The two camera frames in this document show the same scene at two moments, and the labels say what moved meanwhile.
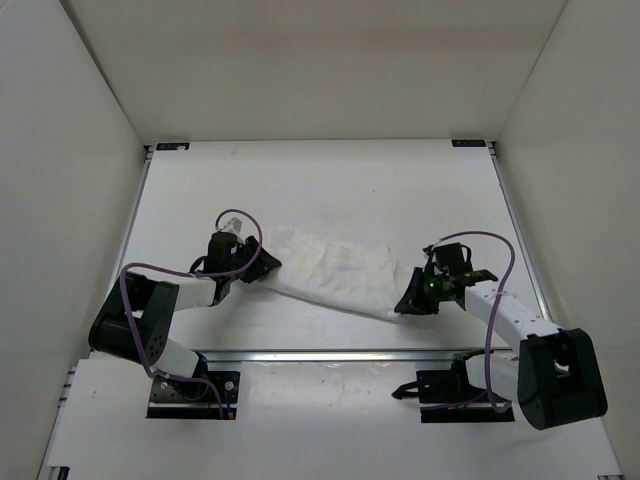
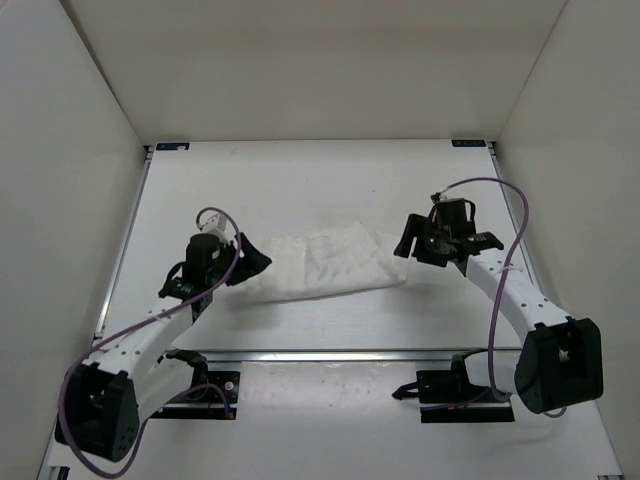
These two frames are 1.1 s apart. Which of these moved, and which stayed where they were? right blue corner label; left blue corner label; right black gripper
Moved: right black gripper
Stayed: left blue corner label; right blue corner label
